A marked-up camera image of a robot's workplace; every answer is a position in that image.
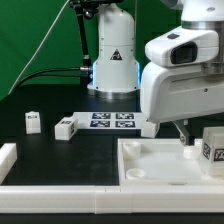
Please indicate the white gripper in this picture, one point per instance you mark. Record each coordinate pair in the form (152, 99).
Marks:
(173, 94)

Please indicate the white square table top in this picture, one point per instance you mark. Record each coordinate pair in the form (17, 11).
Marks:
(162, 162)

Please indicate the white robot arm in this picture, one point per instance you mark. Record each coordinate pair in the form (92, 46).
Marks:
(116, 73)

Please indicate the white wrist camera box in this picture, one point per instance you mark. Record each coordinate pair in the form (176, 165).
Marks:
(183, 47)

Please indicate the white marker base plate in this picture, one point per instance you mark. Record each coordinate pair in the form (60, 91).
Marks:
(109, 120)

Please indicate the white front fence rail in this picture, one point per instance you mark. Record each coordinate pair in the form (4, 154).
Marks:
(104, 200)

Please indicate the white fence rail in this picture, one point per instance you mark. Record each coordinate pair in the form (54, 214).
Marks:
(104, 200)
(8, 156)

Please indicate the white left fence rail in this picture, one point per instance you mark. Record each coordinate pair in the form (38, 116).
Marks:
(8, 156)

